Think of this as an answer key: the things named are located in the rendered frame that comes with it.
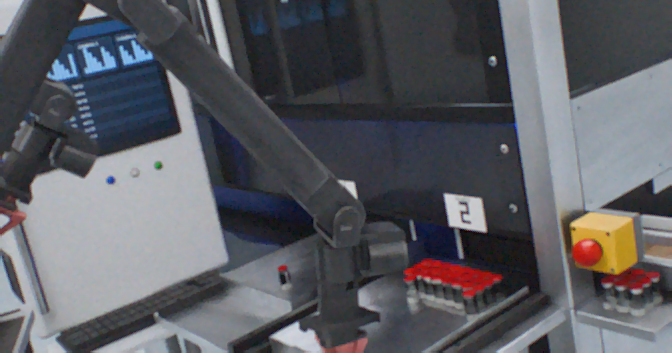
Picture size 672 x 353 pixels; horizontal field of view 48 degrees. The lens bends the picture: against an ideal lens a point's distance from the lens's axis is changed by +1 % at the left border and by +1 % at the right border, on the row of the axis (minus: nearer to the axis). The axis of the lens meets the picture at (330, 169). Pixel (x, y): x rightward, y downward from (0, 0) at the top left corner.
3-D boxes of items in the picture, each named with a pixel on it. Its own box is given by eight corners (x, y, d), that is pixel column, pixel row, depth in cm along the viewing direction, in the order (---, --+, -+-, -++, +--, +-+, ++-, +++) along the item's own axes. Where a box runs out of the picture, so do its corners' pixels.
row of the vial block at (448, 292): (414, 290, 137) (410, 267, 136) (491, 311, 123) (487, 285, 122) (405, 295, 136) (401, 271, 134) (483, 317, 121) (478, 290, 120)
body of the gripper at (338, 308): (382, 325, 106) (380, 274, 105) (325, 344, 100) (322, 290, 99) (353, 315, 111) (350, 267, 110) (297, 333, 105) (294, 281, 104)
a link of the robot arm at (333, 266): (308, 236, 106) (322, 243, 100) (353, 229, 108) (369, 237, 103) (311, 283, 106) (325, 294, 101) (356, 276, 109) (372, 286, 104)
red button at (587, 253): (585, 257, 113) (582, 232, 112) (610, 262, 110) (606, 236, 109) (570, 266, 111) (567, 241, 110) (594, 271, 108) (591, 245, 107)
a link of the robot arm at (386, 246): (312, 189, 105) (335, 209, 98) (386, 181, 109) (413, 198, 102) (312, 268, 109) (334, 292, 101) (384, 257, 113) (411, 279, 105)
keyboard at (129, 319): (215, 275, 189) (213, 266, 188) (240, 287, 177) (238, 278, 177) (55, 342, 168) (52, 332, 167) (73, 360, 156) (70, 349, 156)
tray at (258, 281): (347, 234, 175) (344, 220, 174) (425, 252, 155) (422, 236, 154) (223, 291, 156) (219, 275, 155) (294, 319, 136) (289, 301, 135)
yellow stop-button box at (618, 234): (601, 250, 118) (596, 207, 117) (645, 258, 113) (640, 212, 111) (573, 268, 114) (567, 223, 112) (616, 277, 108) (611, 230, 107)
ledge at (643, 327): (626, 288, 126) (625, 277, 125) (705, 304, 116) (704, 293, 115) (577, 322, 118) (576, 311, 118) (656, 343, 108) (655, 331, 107)
